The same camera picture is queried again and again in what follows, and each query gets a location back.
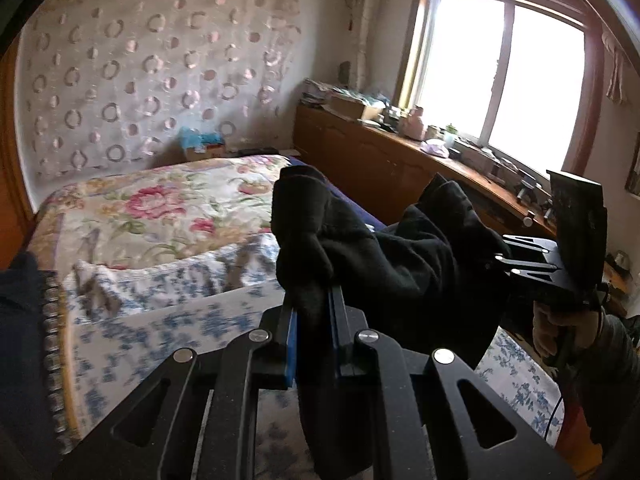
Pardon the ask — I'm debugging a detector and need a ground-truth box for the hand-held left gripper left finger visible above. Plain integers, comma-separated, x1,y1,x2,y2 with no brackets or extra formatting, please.
52,305,299,480

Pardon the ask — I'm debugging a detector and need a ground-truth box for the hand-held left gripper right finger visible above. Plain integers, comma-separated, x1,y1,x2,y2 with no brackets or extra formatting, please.
329,286,577,480

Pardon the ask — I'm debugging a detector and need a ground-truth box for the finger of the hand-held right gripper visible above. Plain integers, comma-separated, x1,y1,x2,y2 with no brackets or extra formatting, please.
484,255,567,279
502,234,557,257

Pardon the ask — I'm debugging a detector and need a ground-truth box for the black printed t-shirt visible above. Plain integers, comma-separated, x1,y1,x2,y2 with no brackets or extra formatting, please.
272,166,511,478

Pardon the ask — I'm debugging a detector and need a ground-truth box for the person's right forearm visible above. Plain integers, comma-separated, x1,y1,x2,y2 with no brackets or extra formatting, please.
565,310,640,446

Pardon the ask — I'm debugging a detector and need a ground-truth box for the person's right hand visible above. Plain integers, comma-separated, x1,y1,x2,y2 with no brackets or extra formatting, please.
532,305,603,361

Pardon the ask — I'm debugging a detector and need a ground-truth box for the wooden framed window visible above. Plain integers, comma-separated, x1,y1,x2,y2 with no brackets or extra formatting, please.
395,0,606,176

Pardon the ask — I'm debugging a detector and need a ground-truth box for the pink figurine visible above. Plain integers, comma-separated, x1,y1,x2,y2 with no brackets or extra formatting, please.
405,106,427,140

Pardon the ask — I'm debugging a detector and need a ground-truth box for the light window curtain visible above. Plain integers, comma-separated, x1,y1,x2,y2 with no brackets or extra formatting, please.
602,30,631,106

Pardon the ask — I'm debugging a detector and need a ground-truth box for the long wooden cabinet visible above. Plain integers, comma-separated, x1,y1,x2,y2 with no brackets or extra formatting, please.
292,102,640,321

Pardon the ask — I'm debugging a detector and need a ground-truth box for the floral blanket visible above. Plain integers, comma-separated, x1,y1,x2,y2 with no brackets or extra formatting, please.
25,154,566,480

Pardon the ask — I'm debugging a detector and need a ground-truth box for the small cardboard box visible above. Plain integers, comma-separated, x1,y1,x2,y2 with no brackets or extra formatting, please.
185,144,226,162

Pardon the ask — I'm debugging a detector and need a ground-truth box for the flat cardboard box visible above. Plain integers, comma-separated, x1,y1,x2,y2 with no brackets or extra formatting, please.
327,95,371,121

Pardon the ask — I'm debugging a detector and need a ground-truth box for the box with blue bag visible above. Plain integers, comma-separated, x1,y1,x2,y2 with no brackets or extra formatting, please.
179,126,223,151

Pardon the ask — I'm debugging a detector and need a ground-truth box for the rolled patterned curtain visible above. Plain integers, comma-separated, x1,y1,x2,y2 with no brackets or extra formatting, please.
345,0,386,91

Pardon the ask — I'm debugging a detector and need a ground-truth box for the navy pillow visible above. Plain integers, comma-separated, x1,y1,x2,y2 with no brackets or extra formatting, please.
0,252,66,456

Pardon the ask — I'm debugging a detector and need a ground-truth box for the circle patterned curtain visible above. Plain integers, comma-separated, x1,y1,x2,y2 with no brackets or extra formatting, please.
15,0,306,191

